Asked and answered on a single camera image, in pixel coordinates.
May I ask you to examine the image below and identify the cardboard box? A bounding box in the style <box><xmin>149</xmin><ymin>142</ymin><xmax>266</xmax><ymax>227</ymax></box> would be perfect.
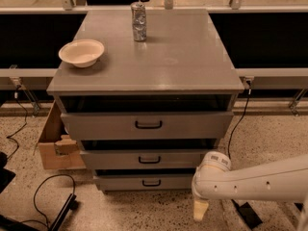
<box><xmin>38</xmin><ymin>102</ymin><xmax>85</xmax><ymax>169</ymax></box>

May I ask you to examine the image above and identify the white bowl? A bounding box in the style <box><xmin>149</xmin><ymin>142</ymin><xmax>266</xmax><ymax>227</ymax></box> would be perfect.
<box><xmin>58</xmin><ymin>39</ymin><xmax>105</xmax><ymax>68</ymax></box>

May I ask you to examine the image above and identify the grey bottom drawer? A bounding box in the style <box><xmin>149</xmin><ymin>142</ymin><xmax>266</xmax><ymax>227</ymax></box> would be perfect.
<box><xmin>93</xmin><ymin>174</ymin><xmax>193</xmax><ymax>192</ymax></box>

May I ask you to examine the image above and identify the silver drink can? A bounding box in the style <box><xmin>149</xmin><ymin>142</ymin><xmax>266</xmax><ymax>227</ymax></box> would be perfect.
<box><xmin>131</xmin><ymin>1</ymin><xmax>146</xmax><ymax>41</ymax></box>

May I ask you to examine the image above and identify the black power adapter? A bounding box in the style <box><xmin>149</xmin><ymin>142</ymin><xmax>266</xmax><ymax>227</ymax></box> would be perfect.
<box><xmin>232</xmin><ymin>200</ymin><xmax>263</xmax><ymax>230</ymax></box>

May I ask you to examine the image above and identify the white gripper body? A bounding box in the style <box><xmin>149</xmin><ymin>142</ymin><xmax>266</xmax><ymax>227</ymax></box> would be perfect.
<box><xmin>192</xmin><ymin>151</ymin><xmax>231</xmax><ymax>202</ymax></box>

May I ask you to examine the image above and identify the grey top drawer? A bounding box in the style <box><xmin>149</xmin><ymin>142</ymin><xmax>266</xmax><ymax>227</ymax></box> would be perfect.
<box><xmin>61</xmin><ymin>112</ymin><xmax>233</xmax><ymax>141</ymax></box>

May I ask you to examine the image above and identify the grey middle drawer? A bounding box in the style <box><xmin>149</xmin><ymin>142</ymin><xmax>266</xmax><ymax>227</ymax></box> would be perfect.
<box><xmin>80</xmin><ymin>149</ymin><xmax>209</xmax><ymax>169</ymax></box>

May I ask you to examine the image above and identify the black power cable right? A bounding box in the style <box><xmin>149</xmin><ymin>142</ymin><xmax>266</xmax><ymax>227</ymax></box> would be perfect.
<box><xmin>226</xmin><ymin>80</ymin><xmax>253</xmax><ymax>161</ymax></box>

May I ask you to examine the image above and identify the black cable left wall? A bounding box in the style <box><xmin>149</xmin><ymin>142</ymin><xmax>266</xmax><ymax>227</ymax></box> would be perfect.
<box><xmin>5</xmin><ymin>85</ymin><xmax>29</xmax><ymax>162</ymax></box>

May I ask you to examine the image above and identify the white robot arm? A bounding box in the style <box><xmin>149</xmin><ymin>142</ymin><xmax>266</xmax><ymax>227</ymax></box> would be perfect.
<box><xmin>192</xmin><ymin>151</ymin><xmax>308</xmax><ymax>221</ymax></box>

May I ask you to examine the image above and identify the grey drawer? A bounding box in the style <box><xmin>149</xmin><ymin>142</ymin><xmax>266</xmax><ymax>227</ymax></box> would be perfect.
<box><xmin>80</xmin><ymin>149</ymin><xmax>209</xmax><ymax>169</ymax></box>
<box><xmin>61</xmin><ymin>112</ymin><xmax>233</xmax><ymax>141</ymax></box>
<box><xmin>93</xmin><ymin>174</ymin><xmax>193</xmax><ymax>192</ymax></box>

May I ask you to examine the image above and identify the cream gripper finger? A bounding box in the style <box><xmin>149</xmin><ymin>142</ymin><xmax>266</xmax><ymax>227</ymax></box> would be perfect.
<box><xmin>193</xmin><ymin>200</ymin><xmax>209</xmax><ymax>221</ymax></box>

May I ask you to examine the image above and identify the grey drawer cabinet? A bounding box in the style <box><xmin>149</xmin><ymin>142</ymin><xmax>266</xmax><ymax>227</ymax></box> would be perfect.
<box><xmin>47</xmin><ymin>9</ymin><xmax>244</xmax><ymax>177</ymax></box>

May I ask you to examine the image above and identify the black stand leg left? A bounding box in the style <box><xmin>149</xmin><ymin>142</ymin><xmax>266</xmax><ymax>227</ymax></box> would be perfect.
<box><xmin>0</xmin><ymin>193</ymin><xmax>78</xmax><ymax>231</ymax></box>

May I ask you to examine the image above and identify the black cable left floor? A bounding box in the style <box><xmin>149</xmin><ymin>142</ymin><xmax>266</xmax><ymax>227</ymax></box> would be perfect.
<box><xmin>19</xmin><ymin>173</ymin><xmax>77</xmax><ymax>229</ymax></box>

